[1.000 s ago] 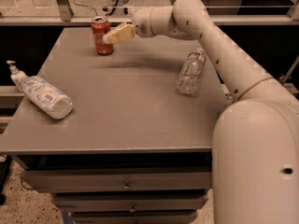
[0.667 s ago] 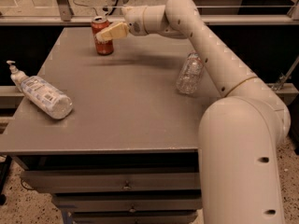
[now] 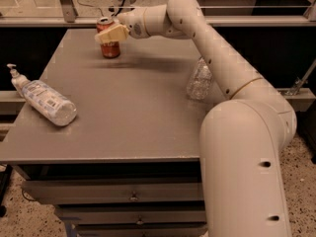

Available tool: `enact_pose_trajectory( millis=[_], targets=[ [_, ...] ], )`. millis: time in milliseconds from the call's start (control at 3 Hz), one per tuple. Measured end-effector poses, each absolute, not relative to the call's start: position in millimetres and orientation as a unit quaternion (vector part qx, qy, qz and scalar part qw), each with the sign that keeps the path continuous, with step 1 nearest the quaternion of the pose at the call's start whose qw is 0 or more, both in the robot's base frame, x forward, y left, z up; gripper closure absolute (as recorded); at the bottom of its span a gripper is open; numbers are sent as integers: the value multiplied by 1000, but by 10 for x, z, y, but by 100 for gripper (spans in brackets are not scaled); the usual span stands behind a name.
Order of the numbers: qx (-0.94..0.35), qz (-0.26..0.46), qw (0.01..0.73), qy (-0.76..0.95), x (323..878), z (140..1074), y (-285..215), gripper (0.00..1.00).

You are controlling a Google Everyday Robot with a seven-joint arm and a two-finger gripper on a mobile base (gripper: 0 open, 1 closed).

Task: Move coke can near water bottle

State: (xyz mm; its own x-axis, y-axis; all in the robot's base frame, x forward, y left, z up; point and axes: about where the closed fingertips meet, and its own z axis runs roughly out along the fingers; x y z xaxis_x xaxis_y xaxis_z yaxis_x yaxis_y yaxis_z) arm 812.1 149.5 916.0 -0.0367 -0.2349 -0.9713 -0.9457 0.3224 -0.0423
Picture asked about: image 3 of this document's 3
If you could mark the grey drawer cabinet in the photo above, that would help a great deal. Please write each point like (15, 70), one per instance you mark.
(134, 118)

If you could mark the clear plastic water bottle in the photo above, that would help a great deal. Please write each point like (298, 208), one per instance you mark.
(200, 81)

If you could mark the red coke can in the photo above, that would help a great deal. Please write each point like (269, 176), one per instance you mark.
(110, 49)

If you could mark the metal railing frame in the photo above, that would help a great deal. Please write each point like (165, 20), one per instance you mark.
(219, 13)

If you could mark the pump soap bottle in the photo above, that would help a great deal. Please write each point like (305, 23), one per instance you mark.
(47, 101)

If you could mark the grey drawer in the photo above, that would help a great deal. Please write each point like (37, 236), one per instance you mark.
(114, 190)
(145, 230)
(133, 214)

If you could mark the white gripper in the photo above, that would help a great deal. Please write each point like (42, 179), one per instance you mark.
(132, 23)

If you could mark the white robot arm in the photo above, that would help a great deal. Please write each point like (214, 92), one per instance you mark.
(240, 138)

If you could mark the top grey drawer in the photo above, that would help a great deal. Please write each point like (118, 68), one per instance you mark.
(114, 190)

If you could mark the bottom grey drawer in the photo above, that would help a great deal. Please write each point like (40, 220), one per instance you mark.
(145, 230)

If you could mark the middle grey drawer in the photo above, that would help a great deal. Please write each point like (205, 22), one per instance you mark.
(133, 214)

